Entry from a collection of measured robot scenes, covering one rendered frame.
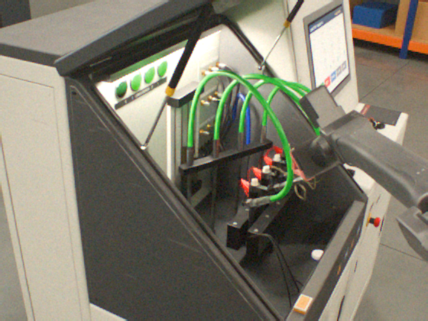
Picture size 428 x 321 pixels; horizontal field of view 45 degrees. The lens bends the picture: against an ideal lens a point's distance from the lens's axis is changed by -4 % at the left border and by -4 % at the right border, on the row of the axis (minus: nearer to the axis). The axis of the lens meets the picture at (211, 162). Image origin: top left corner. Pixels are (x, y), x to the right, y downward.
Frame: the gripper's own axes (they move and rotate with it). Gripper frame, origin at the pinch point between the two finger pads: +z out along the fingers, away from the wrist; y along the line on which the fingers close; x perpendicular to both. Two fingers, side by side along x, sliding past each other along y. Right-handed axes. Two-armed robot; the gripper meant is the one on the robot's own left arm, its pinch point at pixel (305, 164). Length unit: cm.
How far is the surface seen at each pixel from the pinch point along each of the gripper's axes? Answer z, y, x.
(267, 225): 42.0, -1.7, 7.6
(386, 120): 83, -83, -7
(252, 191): 36.1, -0.3, -2.2
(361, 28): 420, -364, -144
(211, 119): 62, -9, -31
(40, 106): 19, 42, -40
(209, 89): 54, -10, -38
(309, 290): 26.3, 1.8, 26.7
